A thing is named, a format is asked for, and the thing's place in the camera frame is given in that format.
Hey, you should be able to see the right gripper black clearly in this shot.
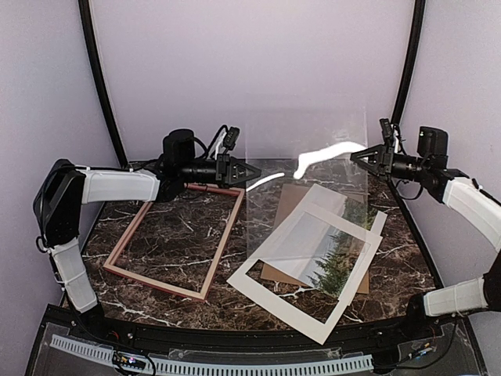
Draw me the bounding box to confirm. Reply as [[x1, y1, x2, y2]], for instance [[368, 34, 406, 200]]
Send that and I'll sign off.
[[351, 144, 429, 183]]

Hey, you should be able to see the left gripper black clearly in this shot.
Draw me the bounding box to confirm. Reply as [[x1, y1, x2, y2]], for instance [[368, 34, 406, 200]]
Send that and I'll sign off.
[[178, 153, 261, 188]]

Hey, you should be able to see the white mat board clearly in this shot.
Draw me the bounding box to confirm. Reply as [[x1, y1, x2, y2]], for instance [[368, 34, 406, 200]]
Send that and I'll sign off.
[[227, 204, 387, 345]]

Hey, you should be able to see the landscape photo print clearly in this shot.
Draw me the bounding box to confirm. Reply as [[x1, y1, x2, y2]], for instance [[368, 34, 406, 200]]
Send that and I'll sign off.
[[261, 193, 382, 298]]

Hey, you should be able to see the pink wooden picture frame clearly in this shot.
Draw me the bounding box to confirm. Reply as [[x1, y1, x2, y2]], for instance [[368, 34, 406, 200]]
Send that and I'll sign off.
[[103, 183, 246, 301]]

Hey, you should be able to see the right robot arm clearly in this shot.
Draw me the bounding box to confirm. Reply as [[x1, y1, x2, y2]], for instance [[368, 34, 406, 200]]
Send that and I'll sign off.
[[350, 119, 500, 340]]

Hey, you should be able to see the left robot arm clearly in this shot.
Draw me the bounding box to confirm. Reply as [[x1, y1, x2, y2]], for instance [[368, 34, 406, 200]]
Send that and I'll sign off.
[[33, 125, 261, 342]]

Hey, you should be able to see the brown cardboard backing board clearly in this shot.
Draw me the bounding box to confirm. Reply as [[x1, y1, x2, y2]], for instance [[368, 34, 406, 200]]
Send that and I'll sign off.
[[261, 183, 370, 295]]

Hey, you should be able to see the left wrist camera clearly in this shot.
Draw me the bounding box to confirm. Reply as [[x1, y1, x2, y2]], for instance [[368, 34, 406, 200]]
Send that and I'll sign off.
[[209, 125, 240, 159]]

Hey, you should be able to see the right black corner post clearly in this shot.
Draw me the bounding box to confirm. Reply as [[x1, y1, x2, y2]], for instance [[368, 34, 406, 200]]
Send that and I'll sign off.
[[391, 0, 426, 125]]

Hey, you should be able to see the black corner post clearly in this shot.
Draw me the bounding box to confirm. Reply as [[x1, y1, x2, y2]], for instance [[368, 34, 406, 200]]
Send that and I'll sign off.
[[77, 0, 128, 167], [391, 0, 426, 125]]

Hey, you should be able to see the black front rail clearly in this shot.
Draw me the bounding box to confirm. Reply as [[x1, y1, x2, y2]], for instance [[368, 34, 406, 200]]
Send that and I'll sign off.
[[37, 305, 453, 359]]

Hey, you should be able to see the white slotted cable duct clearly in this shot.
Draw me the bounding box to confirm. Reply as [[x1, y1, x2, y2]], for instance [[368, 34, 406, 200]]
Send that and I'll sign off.
[[49, 334, 373, 376]]

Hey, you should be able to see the left black corner post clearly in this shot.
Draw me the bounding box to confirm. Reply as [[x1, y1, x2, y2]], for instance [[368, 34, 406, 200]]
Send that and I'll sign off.
[[77, 0, 128, 167]]

